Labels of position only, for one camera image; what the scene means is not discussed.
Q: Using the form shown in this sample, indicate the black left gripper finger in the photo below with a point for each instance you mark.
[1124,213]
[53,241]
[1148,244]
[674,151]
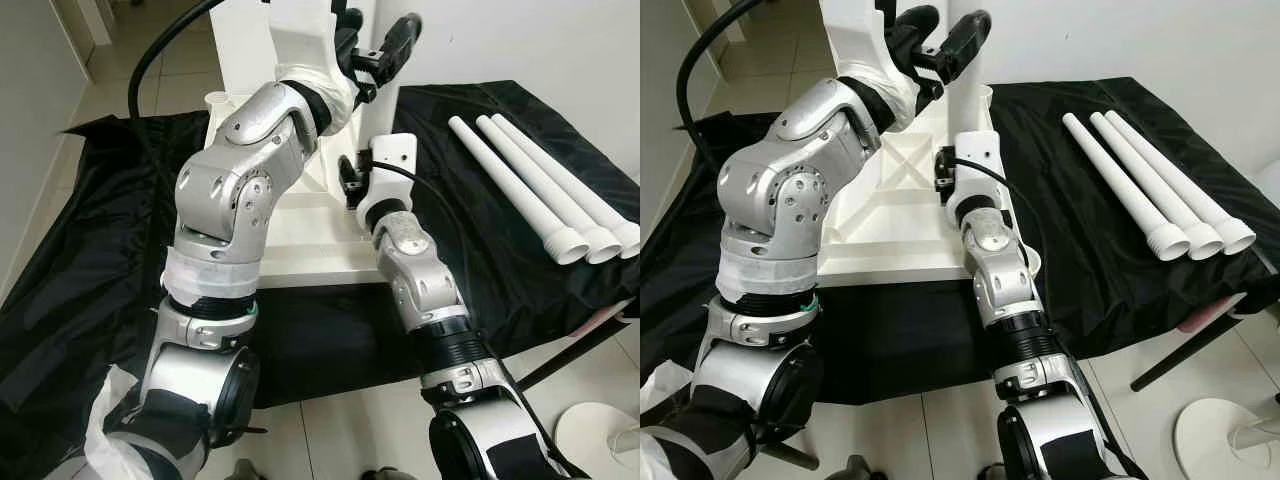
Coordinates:
[915,35]
[403,45]
[350,30]
[970,45]

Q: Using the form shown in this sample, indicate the white plastic table top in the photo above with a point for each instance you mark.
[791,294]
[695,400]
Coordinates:
[320,260]
[900,255]

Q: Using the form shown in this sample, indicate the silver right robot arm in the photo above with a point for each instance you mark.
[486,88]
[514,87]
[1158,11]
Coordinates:
[1005,270]
[420,270]

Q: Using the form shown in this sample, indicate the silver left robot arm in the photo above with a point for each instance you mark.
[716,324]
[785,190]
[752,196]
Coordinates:
[790,170]
[240,170]

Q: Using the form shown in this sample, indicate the black metal table leg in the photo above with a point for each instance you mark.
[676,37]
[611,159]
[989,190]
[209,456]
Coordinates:
[570,355]
[1180,355]
[790,455]

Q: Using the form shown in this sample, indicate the grey right robot foot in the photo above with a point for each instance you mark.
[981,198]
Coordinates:
[992,472]
[380,473]

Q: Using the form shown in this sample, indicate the grey robot foot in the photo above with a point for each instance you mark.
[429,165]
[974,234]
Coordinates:
[992,472]
[243,470]
[380,473]
[865,470]

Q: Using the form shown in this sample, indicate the grey left robot foot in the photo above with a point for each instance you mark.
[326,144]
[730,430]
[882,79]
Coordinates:
[865,470]
[243,470]

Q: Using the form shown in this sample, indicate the white round floor stand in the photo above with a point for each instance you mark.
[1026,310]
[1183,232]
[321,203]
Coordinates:
[1210,440]
[590,440]

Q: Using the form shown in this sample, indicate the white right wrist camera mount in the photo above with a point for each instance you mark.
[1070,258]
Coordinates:
[978,160]
[392,160]

